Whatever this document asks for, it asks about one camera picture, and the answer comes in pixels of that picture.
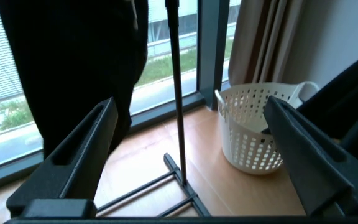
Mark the brown curtain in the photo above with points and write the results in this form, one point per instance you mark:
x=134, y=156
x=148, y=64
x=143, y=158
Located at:
x=244, y=46

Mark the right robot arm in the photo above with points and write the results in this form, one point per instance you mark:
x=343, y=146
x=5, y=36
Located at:
x=353, y=102

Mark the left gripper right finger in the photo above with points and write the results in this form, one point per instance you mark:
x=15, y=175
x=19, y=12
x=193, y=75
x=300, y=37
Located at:
x=319, y=174

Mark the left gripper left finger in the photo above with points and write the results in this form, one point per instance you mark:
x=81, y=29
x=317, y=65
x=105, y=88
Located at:
x=79, y=174

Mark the black clothes rack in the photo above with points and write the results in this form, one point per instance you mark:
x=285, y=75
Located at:
x=176, y=62

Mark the white laundry basket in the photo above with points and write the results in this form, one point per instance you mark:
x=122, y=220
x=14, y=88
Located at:
x=244, y=149

